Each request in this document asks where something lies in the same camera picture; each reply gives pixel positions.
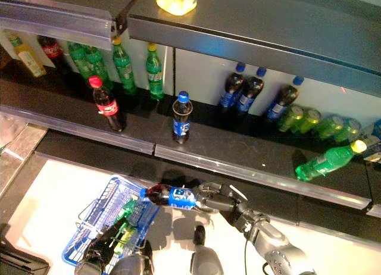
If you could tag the robot left hand black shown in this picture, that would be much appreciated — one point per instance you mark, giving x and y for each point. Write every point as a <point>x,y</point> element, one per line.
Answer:
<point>98,251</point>

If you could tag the robot right hand black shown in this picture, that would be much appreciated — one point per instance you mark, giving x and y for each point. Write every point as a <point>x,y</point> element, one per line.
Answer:
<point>214,199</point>

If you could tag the green Sprite bottle yellow cap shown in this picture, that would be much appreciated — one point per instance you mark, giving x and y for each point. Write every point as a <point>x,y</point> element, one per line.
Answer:
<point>125,69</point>
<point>78,59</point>
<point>327,162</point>
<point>128,236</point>
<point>99,66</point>
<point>155,75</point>
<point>126,212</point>

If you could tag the blue plastic shopping basket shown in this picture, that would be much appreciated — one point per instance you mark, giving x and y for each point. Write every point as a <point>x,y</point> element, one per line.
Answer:
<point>146,218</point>

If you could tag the robot right arm silver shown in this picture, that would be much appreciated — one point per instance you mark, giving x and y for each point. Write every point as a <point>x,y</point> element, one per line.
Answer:
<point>268,236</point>

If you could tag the robot left leg silver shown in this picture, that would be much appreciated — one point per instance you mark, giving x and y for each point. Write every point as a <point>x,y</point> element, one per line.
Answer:
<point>131,266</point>

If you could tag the robot leg silver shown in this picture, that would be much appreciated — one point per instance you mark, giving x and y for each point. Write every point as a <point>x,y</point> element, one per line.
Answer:
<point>131,266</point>
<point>205,260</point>

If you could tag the dark metal shelf board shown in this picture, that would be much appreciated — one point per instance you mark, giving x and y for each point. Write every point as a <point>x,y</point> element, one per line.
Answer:
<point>104,159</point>
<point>53,105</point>
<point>312,211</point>
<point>253,25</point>
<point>89,1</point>
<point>375,182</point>
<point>238,144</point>

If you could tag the robot right leg silver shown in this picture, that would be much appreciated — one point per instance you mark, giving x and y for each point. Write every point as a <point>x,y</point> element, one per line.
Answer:
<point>205,260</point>

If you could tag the green soda can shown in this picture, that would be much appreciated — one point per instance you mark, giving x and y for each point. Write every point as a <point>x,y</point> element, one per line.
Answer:
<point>349,127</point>
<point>309,120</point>
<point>290,117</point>
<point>330,126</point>

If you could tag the grey metal floor ledge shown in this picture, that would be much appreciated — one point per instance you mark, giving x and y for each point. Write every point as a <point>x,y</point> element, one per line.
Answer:
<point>21,156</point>

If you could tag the Coca-Cola bottle red cap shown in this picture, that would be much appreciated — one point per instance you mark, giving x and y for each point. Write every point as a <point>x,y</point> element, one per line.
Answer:
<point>52,50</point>
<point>107,108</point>

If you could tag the blue Oreo cookie box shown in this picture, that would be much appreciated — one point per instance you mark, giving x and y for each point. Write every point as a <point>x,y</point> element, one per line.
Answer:
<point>373,150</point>

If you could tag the yellow juice bottle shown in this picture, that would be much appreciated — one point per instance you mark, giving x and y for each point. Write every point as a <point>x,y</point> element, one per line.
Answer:
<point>175,2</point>

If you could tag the pale tea bottle green cap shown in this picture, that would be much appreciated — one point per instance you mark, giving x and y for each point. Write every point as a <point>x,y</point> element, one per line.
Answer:
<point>29,60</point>

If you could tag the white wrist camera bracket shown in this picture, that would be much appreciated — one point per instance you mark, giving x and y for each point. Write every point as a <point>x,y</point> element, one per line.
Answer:
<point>238,193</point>

